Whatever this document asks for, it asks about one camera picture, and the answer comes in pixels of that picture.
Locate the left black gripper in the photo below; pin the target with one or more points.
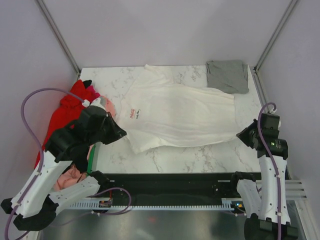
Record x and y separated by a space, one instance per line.
117 131

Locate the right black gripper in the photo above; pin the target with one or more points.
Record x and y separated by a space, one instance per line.
243 135

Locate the white coca-cola t shirt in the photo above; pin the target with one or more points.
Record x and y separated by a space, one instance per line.
157 112

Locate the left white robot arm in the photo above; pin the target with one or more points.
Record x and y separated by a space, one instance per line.
36 206

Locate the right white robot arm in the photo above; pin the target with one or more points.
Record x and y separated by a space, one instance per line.
266 209

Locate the green t shirt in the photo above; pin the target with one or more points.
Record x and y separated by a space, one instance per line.
90 158

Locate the magenta t shirt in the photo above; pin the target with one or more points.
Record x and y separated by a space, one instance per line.
93 91

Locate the red t shirt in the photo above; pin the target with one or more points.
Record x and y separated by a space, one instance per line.
59 118

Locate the black t shirt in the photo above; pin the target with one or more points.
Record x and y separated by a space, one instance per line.
81 157

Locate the light pink t shirt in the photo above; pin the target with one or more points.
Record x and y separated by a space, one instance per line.
73 174

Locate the folded grey t shirt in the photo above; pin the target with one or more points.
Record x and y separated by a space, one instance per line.
228 76

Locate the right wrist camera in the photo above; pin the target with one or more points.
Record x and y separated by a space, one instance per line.
269 121

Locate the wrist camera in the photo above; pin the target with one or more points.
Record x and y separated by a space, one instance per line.
269 121
100 102

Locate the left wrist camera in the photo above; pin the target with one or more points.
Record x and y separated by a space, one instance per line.
100 102

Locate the left aluminium frame post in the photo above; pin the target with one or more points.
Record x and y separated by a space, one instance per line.
57 34

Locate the aluminium frame post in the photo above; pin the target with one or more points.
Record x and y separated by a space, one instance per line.
276 33
57 34

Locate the white slotted cable duct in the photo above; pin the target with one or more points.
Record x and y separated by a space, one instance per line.
102 204

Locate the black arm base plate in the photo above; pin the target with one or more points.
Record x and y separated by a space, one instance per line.
171 188

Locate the right aluminium frame post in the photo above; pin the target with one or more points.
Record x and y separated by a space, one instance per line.
276 33

